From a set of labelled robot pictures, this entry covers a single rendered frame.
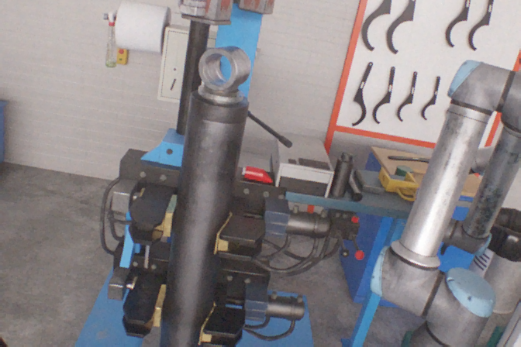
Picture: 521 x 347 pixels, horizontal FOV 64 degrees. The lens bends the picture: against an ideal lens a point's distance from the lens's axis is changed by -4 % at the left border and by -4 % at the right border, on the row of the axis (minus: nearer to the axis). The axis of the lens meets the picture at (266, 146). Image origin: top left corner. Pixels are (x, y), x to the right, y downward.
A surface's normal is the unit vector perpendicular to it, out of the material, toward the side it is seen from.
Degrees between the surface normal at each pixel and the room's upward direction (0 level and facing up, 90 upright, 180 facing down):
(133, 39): 109
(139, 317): 0
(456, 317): 89
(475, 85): 80
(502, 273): 93
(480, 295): 5
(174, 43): 90
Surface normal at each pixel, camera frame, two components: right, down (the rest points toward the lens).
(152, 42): -0.04, 0.64
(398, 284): -0.48, 0.04
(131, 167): 0.02, 0.36
